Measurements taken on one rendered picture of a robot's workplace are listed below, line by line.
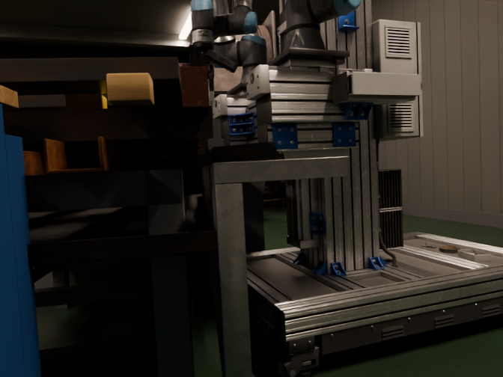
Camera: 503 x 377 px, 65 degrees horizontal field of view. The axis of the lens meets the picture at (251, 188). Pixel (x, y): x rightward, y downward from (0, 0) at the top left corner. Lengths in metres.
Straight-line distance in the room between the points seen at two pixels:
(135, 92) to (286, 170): 0.24
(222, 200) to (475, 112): 3.99
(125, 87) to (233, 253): 0.28
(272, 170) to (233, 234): 0.11
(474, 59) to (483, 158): 0.96
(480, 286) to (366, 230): 0.45
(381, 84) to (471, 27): 3.28
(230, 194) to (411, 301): 1.04
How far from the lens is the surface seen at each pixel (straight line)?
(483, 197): 4.39
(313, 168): 0.59
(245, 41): 1.90
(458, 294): 1.64
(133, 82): 0.61
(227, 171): 0.57
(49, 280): 2.44
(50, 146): 0.63
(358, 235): 1.69
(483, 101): 4.39
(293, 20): 1.44
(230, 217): 0.57
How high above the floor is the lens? 0.67
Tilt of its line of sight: 3 degrees down
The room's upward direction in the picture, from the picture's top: 3 degrees counter-clockwise
